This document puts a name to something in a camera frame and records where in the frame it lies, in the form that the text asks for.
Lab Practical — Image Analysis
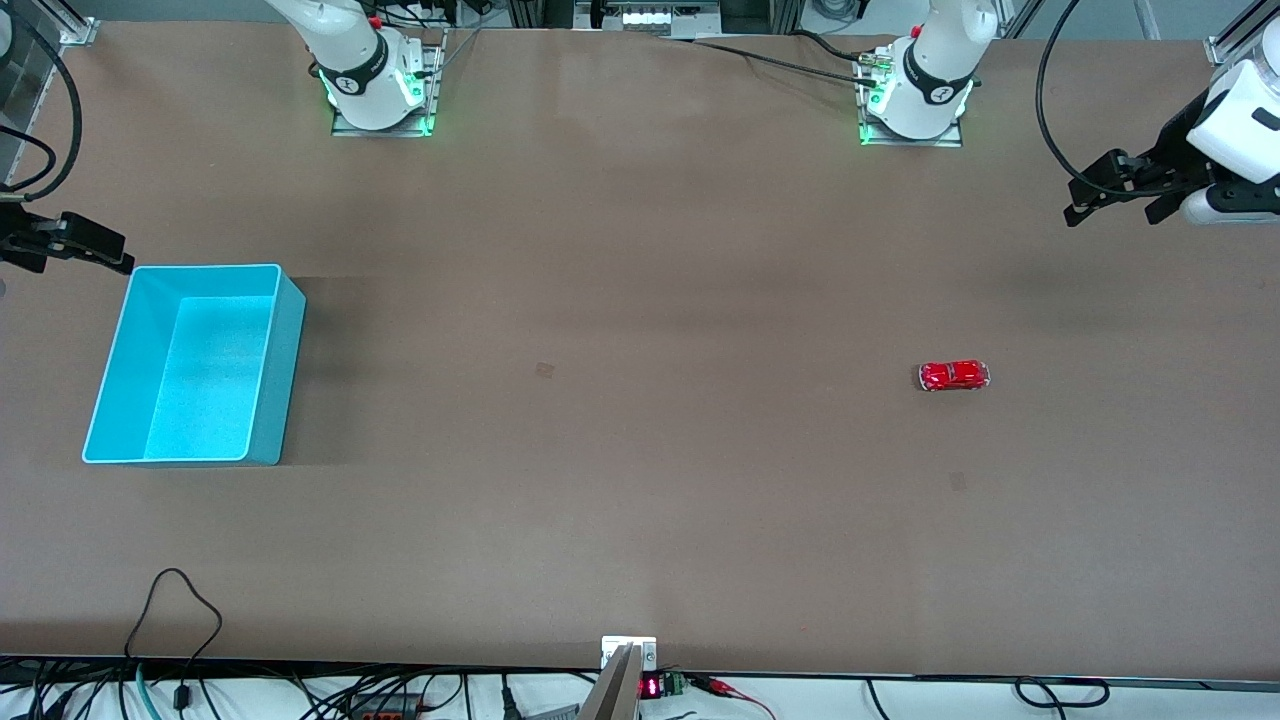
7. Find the red beetle toy car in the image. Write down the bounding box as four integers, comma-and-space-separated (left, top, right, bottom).
918, 360, 991, 392

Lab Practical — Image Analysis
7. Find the red clip lead wire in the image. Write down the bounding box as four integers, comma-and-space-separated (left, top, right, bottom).
690, 675, 777, 720

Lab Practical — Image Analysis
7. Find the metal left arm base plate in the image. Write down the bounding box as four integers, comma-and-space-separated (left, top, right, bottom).
855, 45, 966, 149

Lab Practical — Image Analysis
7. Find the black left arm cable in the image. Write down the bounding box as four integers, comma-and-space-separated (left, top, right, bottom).
1036, 0, 1141, 196

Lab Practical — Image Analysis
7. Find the lit background device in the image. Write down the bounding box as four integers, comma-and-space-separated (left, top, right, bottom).
575, 0, 723, 33

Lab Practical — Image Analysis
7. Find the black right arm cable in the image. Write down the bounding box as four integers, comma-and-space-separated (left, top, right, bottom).
0, 5, 83, 201

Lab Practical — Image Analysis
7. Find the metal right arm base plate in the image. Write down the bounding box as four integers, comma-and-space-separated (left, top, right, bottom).
330, 28, 447, 138

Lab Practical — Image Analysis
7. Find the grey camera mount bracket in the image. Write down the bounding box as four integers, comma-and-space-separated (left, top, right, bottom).
578, 636, 659, 720

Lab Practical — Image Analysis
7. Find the thin black looped cable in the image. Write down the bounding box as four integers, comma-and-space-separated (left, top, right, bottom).
125, 568, 223, 711

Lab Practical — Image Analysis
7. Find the black coiled cable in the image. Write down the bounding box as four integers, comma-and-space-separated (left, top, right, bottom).
1015, 677, 1111, 709

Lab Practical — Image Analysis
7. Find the long black base cable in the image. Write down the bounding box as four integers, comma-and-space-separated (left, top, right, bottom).
660, 36, 881, 87

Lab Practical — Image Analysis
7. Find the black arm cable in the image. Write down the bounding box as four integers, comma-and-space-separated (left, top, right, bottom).
0, 5, 83, 201
1036, 0, 1141, 196

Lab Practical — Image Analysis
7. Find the aluminium frame corner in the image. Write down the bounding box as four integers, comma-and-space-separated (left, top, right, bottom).
38, 0, 101, 46
1205, 0, 1280, 67

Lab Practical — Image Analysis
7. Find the thin grey cable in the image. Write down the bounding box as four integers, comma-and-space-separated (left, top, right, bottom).
437, 28, 483, 77

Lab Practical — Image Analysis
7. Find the short thick black cable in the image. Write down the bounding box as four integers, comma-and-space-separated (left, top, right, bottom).
790, 30, 871, 63

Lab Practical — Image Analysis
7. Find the blue plastic box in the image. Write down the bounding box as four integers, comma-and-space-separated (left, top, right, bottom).
82, 264, 307, 466

